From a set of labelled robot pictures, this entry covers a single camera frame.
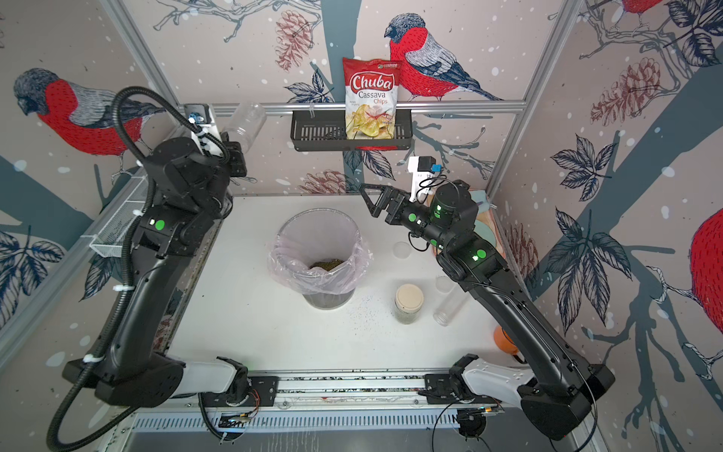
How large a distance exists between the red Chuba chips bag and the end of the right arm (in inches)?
16.5

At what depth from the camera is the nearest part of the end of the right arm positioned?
1.66ft

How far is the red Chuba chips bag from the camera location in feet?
2.79
